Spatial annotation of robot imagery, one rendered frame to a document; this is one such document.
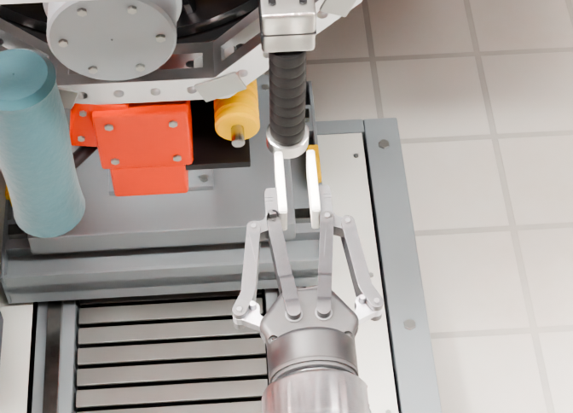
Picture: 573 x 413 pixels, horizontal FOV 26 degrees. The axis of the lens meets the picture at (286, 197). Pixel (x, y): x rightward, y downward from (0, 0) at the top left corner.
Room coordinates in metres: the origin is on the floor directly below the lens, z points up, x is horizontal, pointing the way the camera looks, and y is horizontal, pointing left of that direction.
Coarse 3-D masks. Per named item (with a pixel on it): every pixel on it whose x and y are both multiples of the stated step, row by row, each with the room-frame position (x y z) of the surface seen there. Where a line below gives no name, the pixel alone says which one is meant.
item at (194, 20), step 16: (192, 0) 1.11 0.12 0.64; (208, 0) 1.11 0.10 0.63; (224, 0) 1.10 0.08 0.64; (240, 0) 1.09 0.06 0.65; (256, 0) 1.08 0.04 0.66; (16, 16) 1.06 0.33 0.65; (32, 16) 1.07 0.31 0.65; (192, 16) 1.09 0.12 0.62; (208, 16) 1.08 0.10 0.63; (224, 16) 1.08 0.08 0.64; (192, 32) 1.08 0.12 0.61
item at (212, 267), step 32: (32, 256) 1.04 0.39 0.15; (64, 256) 1.04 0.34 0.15; (96, 256) 1.04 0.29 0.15; (128, 256) 1.04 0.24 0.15; (160, 256) 1.04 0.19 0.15; (192, 256) 1.04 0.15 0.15; (224, 256) 1.04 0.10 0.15; (288, 256) 1.04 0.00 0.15; (32, 288) 0.99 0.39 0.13; (64, 288) 1.00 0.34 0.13; (96, 288) 1.00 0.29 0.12; (128, 288) 1.00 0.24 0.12; (160, 288) 1.01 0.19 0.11; (192, 288) 1.01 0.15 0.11; (224, 288) 1.01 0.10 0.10
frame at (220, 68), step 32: (320, 0) 1.00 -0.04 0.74; (352, 0) 1.00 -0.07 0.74; (0, 32) 1.02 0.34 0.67; (256, 32) 1.04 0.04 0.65; (192, 64) 1.04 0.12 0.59; (224, 64) 1.00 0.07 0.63; (256, 64) 1.00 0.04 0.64; (64, 96) 0.98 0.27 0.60; (96, 96) 0.98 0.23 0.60; (128, 96) 0.99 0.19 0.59; (160, 96) 0.99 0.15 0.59; (192, 96) 0.99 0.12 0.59; (224, 96) 0.99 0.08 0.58
